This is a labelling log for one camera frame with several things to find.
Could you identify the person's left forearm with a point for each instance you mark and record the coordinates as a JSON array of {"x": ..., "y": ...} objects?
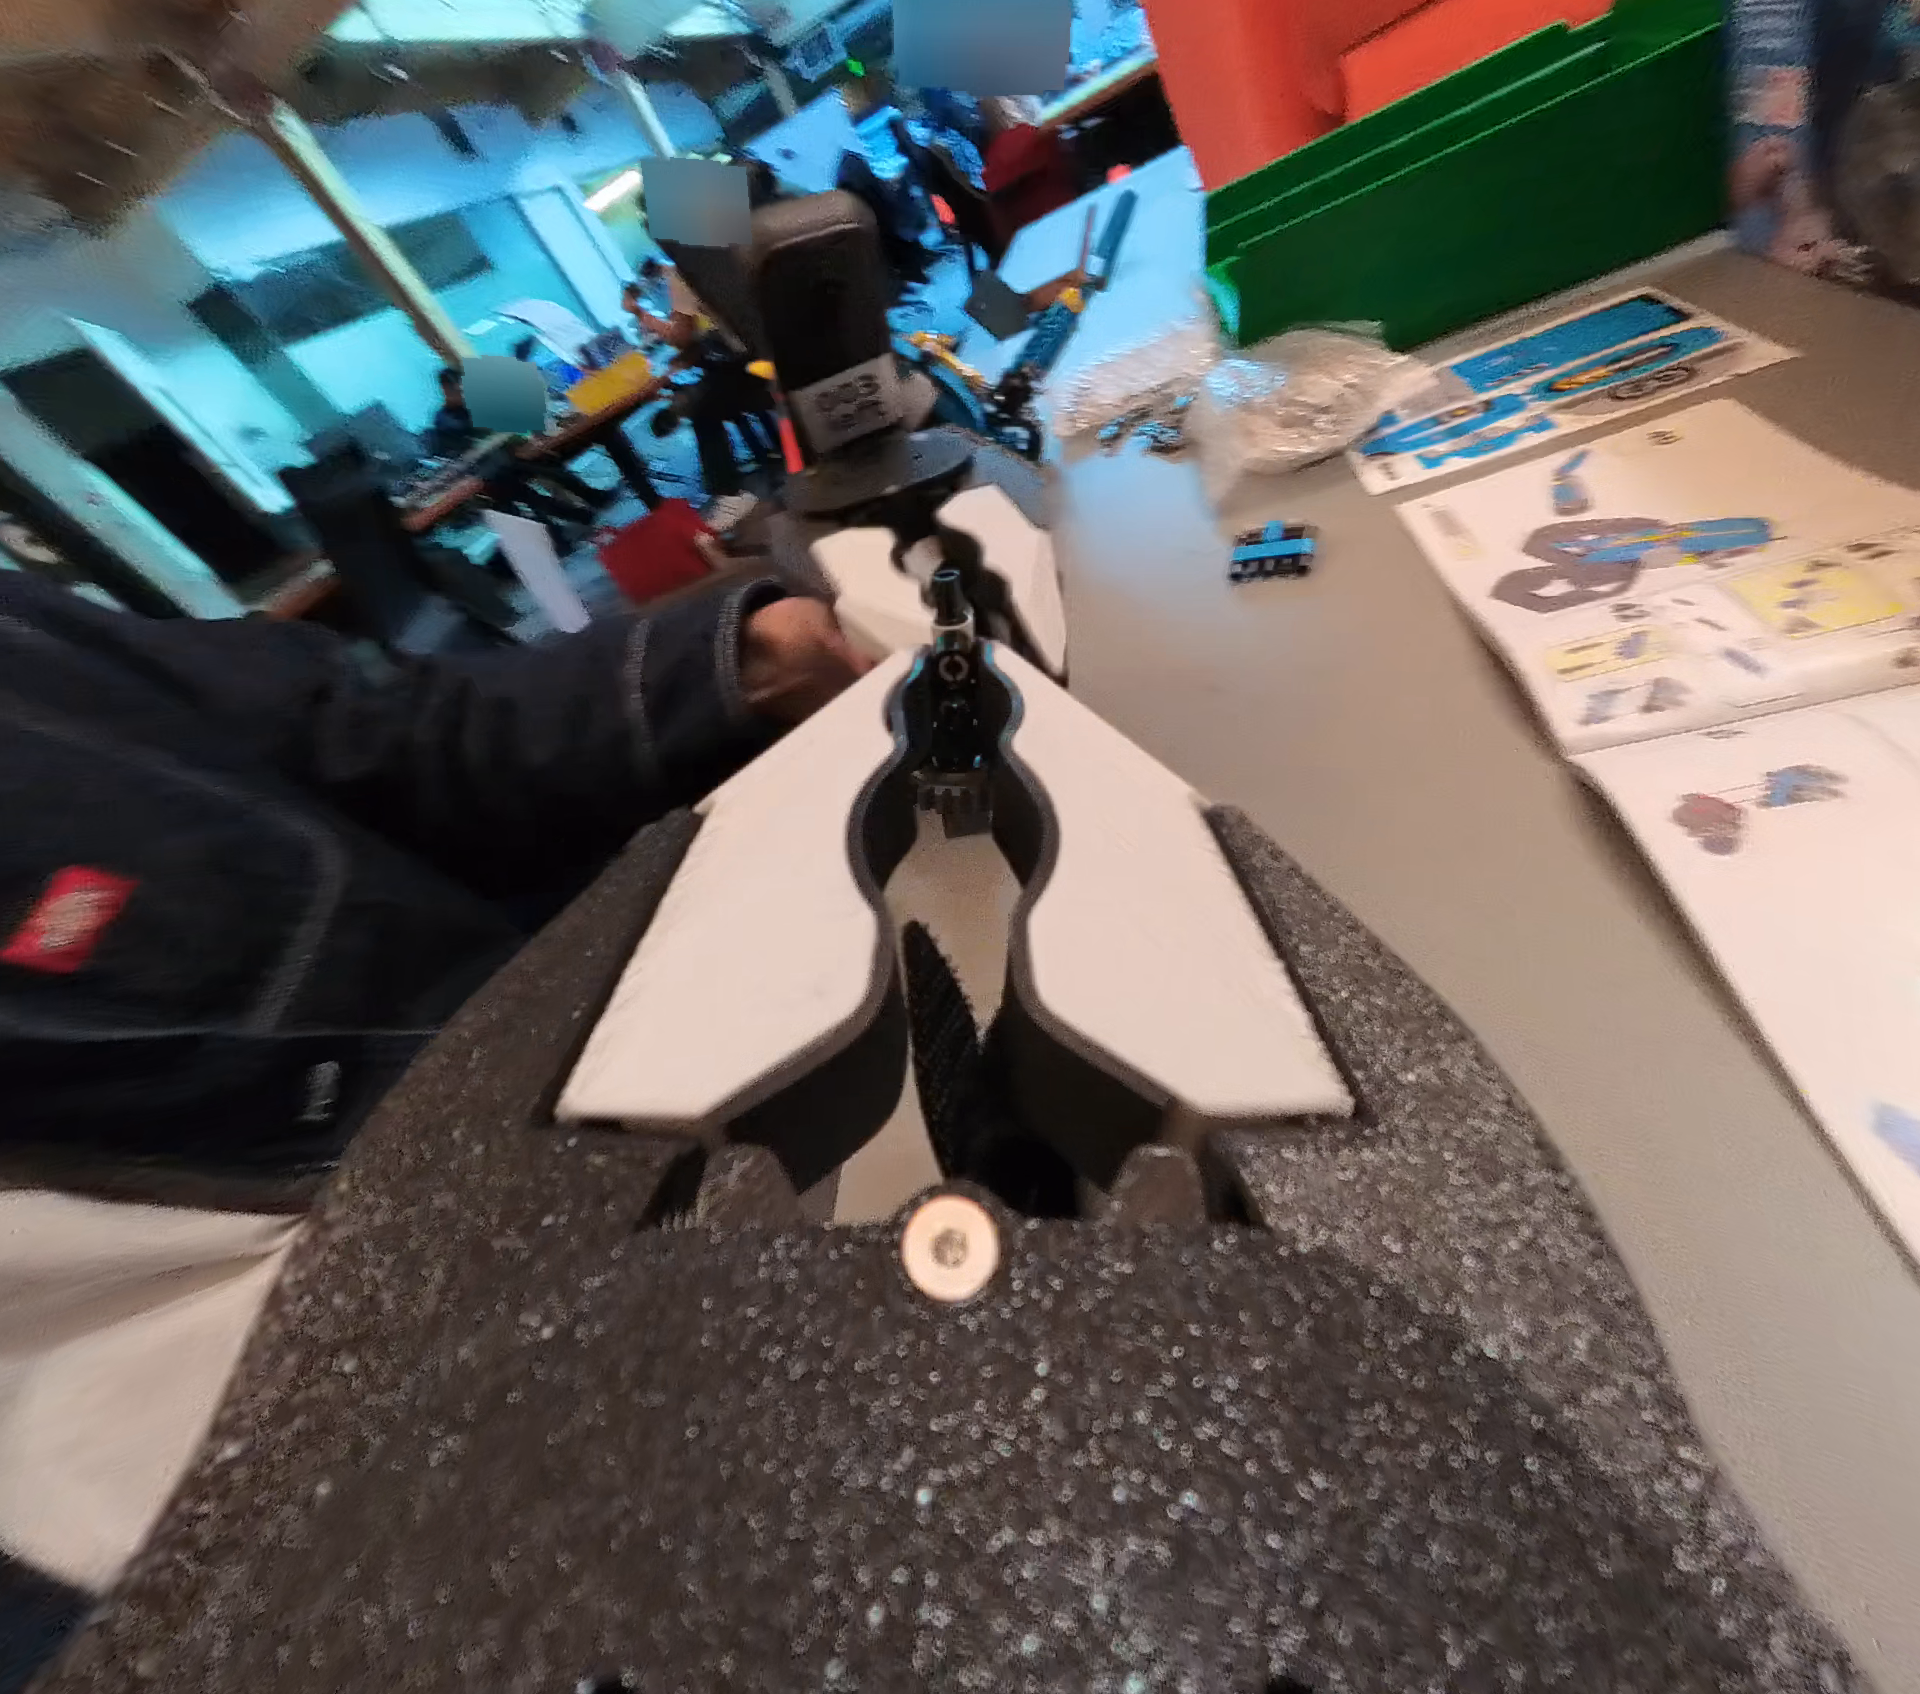
[{"x": 571, "y": 719}]

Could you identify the person's white shirt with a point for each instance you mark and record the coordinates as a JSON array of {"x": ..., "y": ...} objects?
[{"x": 104, "y": 1348}]

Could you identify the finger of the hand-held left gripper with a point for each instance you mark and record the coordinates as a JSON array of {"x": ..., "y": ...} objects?
[
  {"x": 1020, "y": 568},
  {"x": 879, "y": 592}
]

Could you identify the white background table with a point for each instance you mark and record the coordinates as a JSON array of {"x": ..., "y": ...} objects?
[{"x": 1081, "y": 254}]

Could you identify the cluttered wooden work table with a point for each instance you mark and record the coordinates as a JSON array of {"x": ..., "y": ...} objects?
[{"x": 510, "y": 464}]

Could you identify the red floor object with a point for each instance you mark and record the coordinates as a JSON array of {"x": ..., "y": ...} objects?
[{"x": 661, "y": 547}]

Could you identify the grey desk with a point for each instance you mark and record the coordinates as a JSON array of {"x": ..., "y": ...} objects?
[{"x": 1425, "y": 854}]

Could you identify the robot kit box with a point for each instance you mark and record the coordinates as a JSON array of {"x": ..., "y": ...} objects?
[{"x": 1815, "y": 75}]

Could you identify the blue sticker sheet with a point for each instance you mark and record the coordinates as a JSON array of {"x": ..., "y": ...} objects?
[{"x": 1560, "y": 374}]

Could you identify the green plastic bin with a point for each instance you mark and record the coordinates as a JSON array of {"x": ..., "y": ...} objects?
[{"x": 1501, "y": 195}]

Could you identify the person's denim jacket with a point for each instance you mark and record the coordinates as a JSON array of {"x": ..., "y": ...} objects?
[{"x": 224, "y": 825}]

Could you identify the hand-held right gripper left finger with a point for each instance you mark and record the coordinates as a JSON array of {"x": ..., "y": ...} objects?
[{"x": 721, "y": 958}]

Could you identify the person's left hand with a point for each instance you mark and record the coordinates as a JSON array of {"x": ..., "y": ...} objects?
[{"x": 795, "y": 659}]

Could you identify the instruction booklet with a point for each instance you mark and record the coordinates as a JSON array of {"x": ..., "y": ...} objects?
[{"x": 1770, "y": 675}]

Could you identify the black blue brick assembly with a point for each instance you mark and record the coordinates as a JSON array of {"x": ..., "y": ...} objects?
[{"x": 1274, "y": 550}]

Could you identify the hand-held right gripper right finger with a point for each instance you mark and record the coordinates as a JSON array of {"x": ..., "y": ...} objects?
[{"x": 1170, "y": 958}]

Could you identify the clear plastic parts bag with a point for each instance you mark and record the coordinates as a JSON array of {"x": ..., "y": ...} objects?
[
  {"x": 1133, "y": 397},
  {"x": 1304, "y": 397}
]

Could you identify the grey gear brick assembly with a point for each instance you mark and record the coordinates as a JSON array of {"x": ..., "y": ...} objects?
[{"x": 953, "y": 704}]

